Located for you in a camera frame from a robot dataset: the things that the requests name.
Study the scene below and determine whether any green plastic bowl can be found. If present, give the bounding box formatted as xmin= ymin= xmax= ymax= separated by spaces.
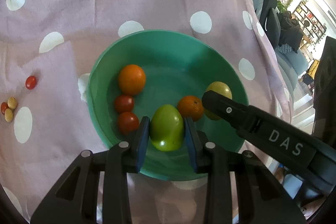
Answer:
xmin=87 ymin=30 xmax=249 ymax=181

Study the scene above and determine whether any yellow-green plum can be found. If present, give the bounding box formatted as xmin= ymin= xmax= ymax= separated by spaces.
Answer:
xmin=204 ymin=81 xmax=232 ymax=121

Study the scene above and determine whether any tan longan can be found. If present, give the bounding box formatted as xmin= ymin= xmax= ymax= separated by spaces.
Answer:
xmin=4 ymin=108 xmax=14 ymax=123
xmin=7 ymin=97 xmax=18 ymax=110

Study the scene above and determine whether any far tan longan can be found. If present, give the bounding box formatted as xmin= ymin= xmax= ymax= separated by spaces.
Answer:
xmin=7 ymin=97 xmax=18 ymax=110

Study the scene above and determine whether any lower tomato in bowl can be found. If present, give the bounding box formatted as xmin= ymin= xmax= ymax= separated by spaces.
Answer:
xmin=117 ymin=111 xmax=139 ymax=135

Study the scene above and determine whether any orange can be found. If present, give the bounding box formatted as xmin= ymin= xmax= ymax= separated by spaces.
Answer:
xmin=117 ymin=64 xmax=146 ymax=96
xmin=177 ymin=96 xmax=204 ymax=122

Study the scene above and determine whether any upper tomato in bowl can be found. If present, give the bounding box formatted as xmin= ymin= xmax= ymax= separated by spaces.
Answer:
xmin=113 ymin=94 xmax=135 ymax=114

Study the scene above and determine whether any near tan longan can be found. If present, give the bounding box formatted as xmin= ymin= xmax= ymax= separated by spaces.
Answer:
xmin=4 ymin=108 xmax=14 ymax=123

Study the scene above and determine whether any pink polka dot blanket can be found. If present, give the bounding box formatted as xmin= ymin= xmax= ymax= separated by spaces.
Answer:
xmin=1 ymin=0 xmax=293 ymax=220

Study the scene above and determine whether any green plum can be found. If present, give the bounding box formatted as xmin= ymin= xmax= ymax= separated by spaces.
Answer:
xmin=150 ymin=105 xmax=185 ymax=152

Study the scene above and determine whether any grey sofa cushion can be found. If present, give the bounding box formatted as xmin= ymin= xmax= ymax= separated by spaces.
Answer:
xmin=253 ymin=0 xmax=308 ymax=99

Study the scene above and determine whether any cherry tomato by longans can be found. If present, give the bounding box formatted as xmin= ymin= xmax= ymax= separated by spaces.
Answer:
xmin=1 ymin=102 xmax=9 ymax=115

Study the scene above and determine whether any tomato in bowl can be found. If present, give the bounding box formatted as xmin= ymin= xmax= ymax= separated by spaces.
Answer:
xmin=117 ymin=111 xmax=139 ymax=135
xmin=113 ymin=94 xmax=135 ymax=114

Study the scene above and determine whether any lone cherry tomato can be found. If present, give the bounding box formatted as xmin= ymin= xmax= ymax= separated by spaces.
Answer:
xmin=25 ymin=76 xmax=38 ymax=90

